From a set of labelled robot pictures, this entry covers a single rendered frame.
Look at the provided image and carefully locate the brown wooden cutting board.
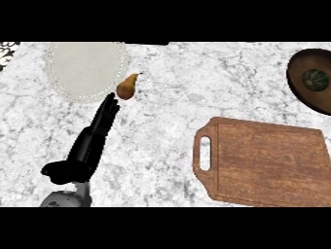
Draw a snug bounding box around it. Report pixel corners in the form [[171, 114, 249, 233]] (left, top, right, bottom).
[[192, 116, 331, 208]]

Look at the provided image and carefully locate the dark green squash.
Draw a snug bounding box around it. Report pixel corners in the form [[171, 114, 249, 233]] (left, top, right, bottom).
[[301, 68, 331, 92]]

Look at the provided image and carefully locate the white oval placemat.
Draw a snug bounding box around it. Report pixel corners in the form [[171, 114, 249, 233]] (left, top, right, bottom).
[[44, 42, 131, 105]]

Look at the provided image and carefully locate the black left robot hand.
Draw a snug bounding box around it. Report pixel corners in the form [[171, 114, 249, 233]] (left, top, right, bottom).
[[40, 91, 122, 186]]

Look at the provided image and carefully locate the brown pear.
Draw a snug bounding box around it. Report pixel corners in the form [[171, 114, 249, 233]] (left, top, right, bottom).
[[115, 72, 142, 101]]

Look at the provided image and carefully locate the dark brown pan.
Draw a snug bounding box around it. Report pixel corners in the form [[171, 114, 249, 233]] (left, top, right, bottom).
[[286, 48, 331, 118]]

